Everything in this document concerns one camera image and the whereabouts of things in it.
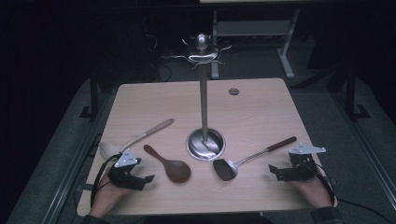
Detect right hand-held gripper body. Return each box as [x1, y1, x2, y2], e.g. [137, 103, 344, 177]
[278, 143, 327, 182]

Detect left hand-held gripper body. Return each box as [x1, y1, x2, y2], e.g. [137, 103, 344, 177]
[107, 148, 147, 190]

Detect brown wooden spoon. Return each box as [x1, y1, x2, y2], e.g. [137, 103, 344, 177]
[143, 144, 192, 185]

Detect white ladle with beige handle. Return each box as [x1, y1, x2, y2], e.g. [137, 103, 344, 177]
[98, 118, 176, 159]

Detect metal spatula with brown handle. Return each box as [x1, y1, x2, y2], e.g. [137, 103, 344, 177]
[212, 135, 298, 182]

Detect metal utensil rack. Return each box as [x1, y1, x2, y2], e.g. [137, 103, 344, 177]
[161, 32, 233, 162]

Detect person's right hand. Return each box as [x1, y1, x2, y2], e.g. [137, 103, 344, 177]
[290, 175, 334, 209]

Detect person's left hand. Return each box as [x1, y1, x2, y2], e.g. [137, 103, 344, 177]
[90, 169, 132, 218]

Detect black metal stand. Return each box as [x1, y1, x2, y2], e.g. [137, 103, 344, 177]
[344, 63, 372, 120]
[78, 71, 101, 120]

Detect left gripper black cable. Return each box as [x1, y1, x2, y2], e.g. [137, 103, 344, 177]
[90, 153, 122, 208]

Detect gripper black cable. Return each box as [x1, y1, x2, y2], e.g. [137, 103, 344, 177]
[90, 153, 122, 208]
[316, 167, 338, 206]

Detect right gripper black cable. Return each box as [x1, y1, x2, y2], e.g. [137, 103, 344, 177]
[316, 167, 338, 206]

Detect aluminium frame rail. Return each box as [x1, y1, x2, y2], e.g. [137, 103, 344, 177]
[331, 91, 396, 202]
[41, 88, 119, 224]

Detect thin black cable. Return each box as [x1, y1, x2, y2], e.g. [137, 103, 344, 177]
[337, 199, 387, 223]

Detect tangled dark cables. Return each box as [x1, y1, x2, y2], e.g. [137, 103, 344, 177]
[144, 32, 174, 82]

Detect white metal table frame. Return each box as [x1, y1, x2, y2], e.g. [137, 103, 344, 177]
[211, 8, 302, 79]

